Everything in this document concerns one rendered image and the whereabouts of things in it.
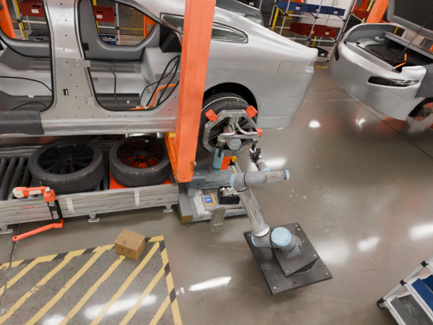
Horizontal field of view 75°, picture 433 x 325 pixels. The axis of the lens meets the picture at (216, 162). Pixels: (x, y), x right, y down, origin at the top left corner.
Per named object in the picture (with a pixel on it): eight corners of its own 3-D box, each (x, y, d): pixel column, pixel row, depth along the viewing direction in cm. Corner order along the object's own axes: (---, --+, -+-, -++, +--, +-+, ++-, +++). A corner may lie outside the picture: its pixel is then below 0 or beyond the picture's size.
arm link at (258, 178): (258, 170, 207) (289, 167, 263) (243, 172, 213) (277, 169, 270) (259, 186, 206) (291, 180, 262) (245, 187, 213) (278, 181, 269)
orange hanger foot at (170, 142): (179, 140, 325) (181, 114, 303) (189, 170, 288) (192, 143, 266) (164, 140, 320) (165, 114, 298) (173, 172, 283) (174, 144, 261)
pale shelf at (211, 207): (241, 193, 289) (241, 191, 287) (247, 205, 277) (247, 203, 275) (200, 197, 276) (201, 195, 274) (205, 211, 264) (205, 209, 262)
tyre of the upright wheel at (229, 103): (259, 115, 323) (225, 78, 280) (269, 126, 306) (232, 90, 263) (218, 152, 341) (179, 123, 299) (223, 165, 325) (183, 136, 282)
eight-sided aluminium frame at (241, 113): (247, 151, 319) (258, 109, 284) (249, 155, 314) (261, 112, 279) (200, 155, 302) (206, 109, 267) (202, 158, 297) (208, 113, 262)
